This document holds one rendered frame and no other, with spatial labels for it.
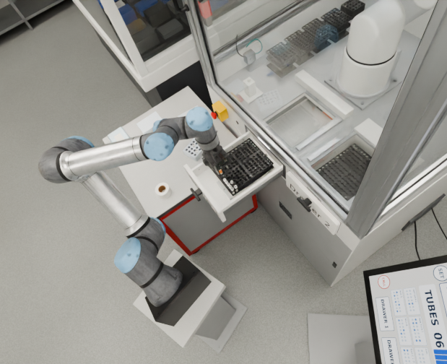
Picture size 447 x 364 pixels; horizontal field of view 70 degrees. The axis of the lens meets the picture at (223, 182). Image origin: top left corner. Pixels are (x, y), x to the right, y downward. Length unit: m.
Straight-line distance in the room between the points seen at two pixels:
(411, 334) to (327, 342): 1.03
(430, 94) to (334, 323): 1.62
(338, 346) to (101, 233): 1.74
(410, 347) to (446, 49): 0.77
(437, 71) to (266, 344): 1.76
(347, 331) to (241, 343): 0.60
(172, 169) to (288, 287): 1.03
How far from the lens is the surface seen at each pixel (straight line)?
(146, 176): 1.68
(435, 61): 0.61
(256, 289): 2.13
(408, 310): 1.09
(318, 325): 2.07
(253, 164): 1.40
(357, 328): 2.10
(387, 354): 1.13
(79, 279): 2.55
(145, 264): 1.19
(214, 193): 1.43
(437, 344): 1.05
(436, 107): 0.65
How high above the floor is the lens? 2.09
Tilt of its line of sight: 60 degrees down
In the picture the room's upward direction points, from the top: 20 degrees counter-clockwise
